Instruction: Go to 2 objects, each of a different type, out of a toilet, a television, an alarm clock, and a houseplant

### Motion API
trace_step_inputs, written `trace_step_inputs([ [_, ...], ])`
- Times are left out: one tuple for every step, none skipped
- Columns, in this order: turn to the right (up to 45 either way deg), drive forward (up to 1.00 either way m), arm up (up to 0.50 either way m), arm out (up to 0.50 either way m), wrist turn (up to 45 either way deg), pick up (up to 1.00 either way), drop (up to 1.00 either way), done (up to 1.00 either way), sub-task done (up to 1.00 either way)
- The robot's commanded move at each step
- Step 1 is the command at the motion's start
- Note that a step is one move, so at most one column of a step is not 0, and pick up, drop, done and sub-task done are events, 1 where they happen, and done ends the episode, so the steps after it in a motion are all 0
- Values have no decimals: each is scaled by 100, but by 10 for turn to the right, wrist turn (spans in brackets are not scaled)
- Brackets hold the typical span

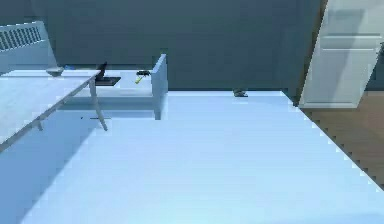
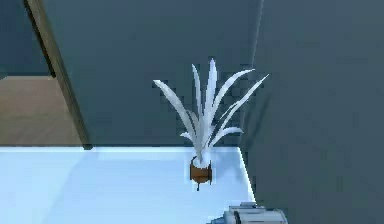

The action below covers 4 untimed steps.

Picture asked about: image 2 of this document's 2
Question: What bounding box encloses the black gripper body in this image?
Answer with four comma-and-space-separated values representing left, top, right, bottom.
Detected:
207, 209, 242, 224

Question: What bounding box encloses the white houseplant in brown pot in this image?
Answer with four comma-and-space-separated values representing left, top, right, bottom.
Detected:
152, 58, 270, 192

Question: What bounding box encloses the brown door frame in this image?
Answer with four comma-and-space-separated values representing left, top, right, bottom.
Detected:
23, 0, 94, 151

